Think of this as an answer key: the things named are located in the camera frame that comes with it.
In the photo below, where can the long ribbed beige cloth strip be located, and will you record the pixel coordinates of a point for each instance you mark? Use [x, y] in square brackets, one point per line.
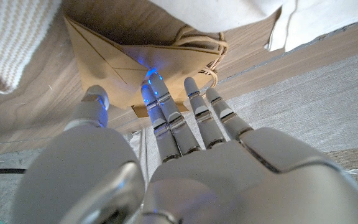
[8, 40]

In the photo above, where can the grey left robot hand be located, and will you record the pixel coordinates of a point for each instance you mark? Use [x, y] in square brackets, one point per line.
[228, 180]

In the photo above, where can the brown paper bag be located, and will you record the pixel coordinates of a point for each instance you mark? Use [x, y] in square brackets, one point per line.
[110, 59]

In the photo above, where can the beige striped backdrop curtain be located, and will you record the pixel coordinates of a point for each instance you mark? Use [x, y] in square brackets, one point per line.
[306, 102]

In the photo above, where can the cream cloth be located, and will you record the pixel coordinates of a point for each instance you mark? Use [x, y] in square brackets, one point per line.
[228, 12]

